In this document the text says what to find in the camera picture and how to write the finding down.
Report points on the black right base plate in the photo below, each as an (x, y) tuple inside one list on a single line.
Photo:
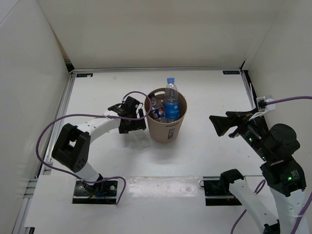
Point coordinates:
[(215, 195)]

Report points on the small black label bottle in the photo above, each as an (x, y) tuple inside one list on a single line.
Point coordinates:
[(156, 112)]

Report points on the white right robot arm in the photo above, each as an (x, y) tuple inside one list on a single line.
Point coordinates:
[(284, 176)]

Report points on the blue label water bottle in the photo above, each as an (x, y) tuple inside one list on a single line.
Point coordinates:
[(171, 102)]

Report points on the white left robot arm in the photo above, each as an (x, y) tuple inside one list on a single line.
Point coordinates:
[(73, 143)]

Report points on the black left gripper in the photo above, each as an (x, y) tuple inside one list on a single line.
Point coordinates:
[(139, 124)]

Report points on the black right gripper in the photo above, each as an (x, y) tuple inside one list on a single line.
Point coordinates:
[(222, 124)]

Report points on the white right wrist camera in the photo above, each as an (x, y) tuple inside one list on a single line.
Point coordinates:
[(263, 107)]

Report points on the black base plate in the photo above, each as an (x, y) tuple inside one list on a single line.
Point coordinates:
[(215, 195), (104, 193)]

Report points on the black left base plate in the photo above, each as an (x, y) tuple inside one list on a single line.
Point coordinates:
[(104, 193)]

